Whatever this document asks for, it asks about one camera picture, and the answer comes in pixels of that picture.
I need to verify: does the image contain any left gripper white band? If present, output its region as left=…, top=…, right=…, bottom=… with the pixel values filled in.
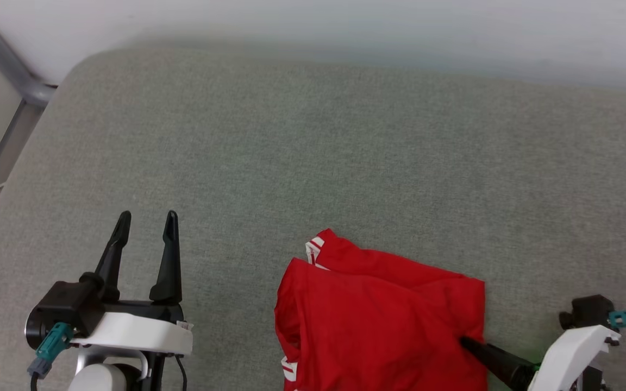
left=71, top=210, right=194, bottom=356

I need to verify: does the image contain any red and white shirt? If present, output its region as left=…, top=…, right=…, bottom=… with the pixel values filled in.
left=274, top=228, right=489, bottom=391

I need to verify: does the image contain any thin black cable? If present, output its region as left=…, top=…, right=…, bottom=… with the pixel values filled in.
left=174, top=356, right=189, bottom=391

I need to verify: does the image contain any grey fabric sofa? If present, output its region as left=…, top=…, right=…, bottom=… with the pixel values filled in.
left=0, top=46, right=626, bottom=391

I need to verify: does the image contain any grey metal rail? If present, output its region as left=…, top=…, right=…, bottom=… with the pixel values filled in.
left=0, top=0, right=58, bottom=223

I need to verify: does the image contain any left teal plug cable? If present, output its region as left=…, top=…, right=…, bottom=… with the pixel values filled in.
left=27, top=322, right=74, bottom=391

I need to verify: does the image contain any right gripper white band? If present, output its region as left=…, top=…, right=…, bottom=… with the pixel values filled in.
left=460, top=324, right=622, bottom=391

